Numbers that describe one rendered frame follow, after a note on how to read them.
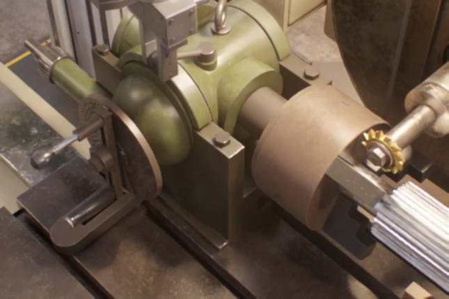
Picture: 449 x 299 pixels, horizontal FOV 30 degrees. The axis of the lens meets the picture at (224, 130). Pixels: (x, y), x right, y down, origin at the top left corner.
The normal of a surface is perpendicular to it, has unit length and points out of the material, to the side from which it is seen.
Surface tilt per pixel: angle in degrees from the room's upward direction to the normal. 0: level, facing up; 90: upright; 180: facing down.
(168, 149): 81
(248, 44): 36
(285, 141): 43
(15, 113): 0
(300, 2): 90
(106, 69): 90
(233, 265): 0
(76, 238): 3
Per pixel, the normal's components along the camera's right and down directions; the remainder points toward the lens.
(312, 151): -0.42, -0.22
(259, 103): -0.23, -0.45
